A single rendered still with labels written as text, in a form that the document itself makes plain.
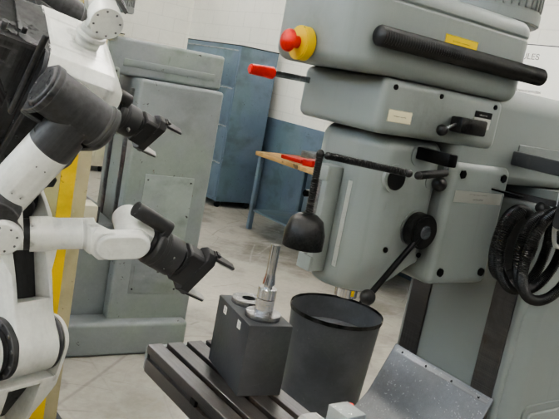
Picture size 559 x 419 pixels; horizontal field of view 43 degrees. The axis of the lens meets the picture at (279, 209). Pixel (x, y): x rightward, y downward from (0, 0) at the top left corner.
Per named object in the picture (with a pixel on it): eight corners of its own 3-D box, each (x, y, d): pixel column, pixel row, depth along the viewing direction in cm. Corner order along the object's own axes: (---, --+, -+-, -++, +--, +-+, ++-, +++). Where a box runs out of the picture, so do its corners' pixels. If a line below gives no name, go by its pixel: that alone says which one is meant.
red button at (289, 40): (288, 51, 121) (292, 27, 120) (274, 49, 124) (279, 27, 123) (303, 54, 122) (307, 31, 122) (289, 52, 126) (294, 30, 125)
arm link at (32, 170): (-47, 234, 129) (30, 150, 125) (-45, 197, 140) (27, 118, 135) (7, 263, 136) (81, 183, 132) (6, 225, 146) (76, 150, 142)
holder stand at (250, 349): (235, 396, 172) (249, 320, 169) (207, 358, 192) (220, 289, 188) (279, 395, 178) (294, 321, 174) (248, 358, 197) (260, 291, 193)
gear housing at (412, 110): (376, 133, 123) (388, 76, 121) (295, 113, 142) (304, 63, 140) (495, 150, 143) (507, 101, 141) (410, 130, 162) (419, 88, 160)
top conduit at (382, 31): (383, 46, 113) (388, 24, 112) (366, 44, 116) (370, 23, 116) (546, 86, 140) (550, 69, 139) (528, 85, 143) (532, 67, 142)
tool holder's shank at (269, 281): (259, 284, 176) (268, 242, 174) (271, 285, 178) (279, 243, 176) (264, 289, 173) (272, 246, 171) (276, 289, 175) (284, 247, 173)
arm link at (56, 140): (17, 137, 125) (67, 82, 123) (17, 115, 132) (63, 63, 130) (70, 171, 132) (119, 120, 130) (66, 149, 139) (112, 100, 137)
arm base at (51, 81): (22, 120, 122) (63, 68, 122) (10, 102, 132) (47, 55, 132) (91, 165, 131) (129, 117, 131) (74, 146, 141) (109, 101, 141)
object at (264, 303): (251, 308, 178) (255, 288, 177) (268, 308, 180) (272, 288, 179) (258, 315, 174) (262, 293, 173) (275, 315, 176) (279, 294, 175)
